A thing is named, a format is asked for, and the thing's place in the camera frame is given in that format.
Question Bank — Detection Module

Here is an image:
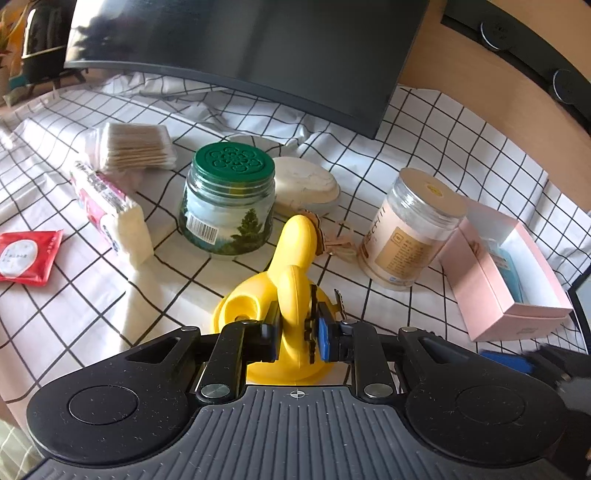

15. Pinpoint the cream round soap case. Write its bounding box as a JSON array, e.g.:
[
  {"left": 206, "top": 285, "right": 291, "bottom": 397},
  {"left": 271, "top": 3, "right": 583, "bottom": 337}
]
[{"left": 272, "top": 157, "right": 341, "bottom": 217}]

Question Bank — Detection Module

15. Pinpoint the white checked tablecloth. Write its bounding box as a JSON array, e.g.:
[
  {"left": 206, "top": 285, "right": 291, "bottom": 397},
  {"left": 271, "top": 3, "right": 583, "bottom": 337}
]
[{"left": 0, "top": 76, "right": 591, "bottom": 407}]

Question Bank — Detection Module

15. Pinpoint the black monitor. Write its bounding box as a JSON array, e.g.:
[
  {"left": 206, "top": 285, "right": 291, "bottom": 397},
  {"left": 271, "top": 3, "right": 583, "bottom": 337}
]
[{"left": 64, "top": 0, "right": 432, "bottom": 140}]

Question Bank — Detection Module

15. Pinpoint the clear jar with beige lid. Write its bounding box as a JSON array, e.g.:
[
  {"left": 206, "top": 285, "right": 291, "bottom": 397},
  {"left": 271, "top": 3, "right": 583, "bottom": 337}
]
[{"left": 358, "top": 167, "right": 469, "bottom": 291}]

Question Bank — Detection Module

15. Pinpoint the pack of white cotton pads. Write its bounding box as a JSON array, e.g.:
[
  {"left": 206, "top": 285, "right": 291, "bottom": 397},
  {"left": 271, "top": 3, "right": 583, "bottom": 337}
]
[{"left": 69, "top": 161, "right": 154, "bottom": 268}]

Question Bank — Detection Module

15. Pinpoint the red sachet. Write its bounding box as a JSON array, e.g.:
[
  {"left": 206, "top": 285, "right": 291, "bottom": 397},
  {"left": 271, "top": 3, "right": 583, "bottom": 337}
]
[{"left": 0, "top": 229, "right": 64, "bottom": 287}]

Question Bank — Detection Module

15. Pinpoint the pack of cotton swabs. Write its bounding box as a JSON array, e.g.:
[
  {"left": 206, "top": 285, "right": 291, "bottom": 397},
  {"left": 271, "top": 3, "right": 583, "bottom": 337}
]
[{"left": 85, "top": 122, "right": 178, "bottom": 174}]

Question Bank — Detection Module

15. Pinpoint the green-lid glass jar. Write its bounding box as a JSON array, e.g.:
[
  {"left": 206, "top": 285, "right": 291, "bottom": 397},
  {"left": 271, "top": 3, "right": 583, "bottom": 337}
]
[{"left": 179, "top": 142, "right": 276, "bottom": 260}]

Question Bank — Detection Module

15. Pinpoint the blue item in box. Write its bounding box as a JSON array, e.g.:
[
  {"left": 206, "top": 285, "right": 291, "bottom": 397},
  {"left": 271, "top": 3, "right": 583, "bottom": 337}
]
[{"left": 496, "top": 244, "right": 526, "bottom": 305}]

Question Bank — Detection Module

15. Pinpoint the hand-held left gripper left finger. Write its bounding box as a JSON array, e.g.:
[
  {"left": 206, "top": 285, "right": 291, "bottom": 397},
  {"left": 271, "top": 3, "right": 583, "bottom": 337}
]
[{"left": 124, "top": 301, "right": 282, "bottom": 406}]

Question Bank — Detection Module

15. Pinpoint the green checked cloth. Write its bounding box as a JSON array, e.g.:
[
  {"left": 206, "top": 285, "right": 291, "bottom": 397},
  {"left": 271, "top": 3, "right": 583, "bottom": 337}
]
[{"left": 0, "top": 418, "right": 44, "bottom": 480}]

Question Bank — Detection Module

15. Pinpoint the yellow rubber duck toy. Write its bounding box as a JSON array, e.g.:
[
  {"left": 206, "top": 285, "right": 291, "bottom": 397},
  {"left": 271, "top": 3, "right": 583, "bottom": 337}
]
[{"left": 212, "top": 215, "right": 345, "bottom": 384}]

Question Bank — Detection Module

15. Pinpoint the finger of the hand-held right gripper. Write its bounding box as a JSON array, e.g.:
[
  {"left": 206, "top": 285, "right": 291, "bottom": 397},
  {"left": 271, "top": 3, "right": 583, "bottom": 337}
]
[{"left": 480, "top": 345, "right": 575, "bottom": 384}]

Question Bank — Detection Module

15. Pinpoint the wooden keychain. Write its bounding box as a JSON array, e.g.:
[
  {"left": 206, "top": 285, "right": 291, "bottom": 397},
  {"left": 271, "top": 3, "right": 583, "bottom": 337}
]
[{"left": 300, "top": 210, "right": 356, "bottom": 259}]

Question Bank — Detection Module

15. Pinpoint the black strip with round knobs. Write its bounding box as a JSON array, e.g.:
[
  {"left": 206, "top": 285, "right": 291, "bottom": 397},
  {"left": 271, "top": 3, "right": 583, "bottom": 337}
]
[{"left": 441, "top": 0, "right": 591, "bottom": 139}]

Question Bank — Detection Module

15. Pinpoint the pink cardboard box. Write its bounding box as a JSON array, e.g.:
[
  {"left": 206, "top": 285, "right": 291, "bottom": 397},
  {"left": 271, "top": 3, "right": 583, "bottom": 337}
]
[{"left": 438, "top": 202, "right": 575, "bottom": 343}]

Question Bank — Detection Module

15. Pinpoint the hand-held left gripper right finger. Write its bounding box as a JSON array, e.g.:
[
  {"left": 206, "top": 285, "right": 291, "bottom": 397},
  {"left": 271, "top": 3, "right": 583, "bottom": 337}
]
[{"left": 305, "top": 285, "right": 467, "bottom": 403}]

